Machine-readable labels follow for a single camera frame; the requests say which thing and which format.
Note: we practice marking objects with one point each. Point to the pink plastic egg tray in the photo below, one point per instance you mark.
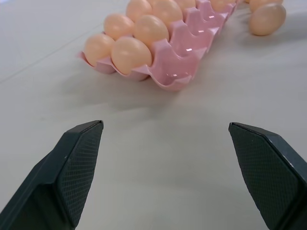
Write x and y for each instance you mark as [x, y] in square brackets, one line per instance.
[184, 48]

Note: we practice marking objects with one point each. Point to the beige egg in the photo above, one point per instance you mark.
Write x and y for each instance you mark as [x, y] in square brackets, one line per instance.
[118, 26]
[150, 30]
[130, 55]
[98, 49]
[166, 12]
[267, 19]
[138, 9]
[260, 4]

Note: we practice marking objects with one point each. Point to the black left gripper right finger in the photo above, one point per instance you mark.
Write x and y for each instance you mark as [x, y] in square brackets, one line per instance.
[266, 172]

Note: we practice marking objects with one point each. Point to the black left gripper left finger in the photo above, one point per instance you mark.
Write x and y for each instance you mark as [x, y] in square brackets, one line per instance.
[60, 177]

